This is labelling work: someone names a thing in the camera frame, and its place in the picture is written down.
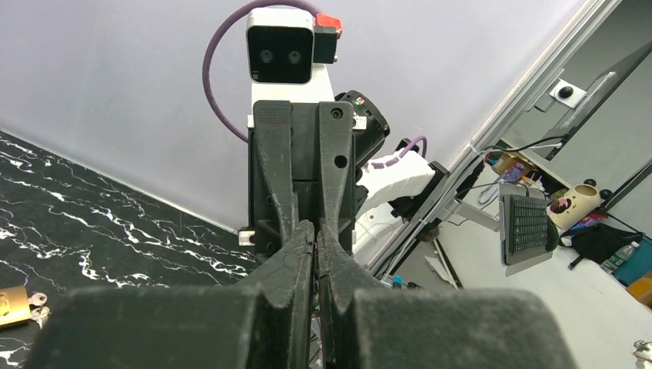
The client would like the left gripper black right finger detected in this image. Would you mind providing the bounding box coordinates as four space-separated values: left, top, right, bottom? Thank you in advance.
317 227 576 368

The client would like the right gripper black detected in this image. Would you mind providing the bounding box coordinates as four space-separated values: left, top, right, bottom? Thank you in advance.
248 100 357 258

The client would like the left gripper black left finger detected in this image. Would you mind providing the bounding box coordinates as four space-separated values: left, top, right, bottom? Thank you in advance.
25 220 315 368

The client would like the long shackle brass padlock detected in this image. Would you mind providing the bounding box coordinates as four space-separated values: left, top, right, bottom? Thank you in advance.
1 286 31 328

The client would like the silver key bunch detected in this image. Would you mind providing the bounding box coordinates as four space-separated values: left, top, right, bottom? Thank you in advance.
28 292 50 329

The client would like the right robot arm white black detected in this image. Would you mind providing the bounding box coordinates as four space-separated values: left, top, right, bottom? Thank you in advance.
238 91 447 264

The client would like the black keyboard on stand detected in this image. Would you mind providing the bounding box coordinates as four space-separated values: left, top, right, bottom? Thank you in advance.
498 183 559 278

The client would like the cream bear mug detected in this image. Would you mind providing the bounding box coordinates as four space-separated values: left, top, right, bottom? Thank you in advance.
548 178 613 231

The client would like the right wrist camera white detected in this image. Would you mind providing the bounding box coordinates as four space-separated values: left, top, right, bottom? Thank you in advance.
245 7 342 103

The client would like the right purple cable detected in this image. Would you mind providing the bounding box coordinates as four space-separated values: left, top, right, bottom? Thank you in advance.
201 0 429 169

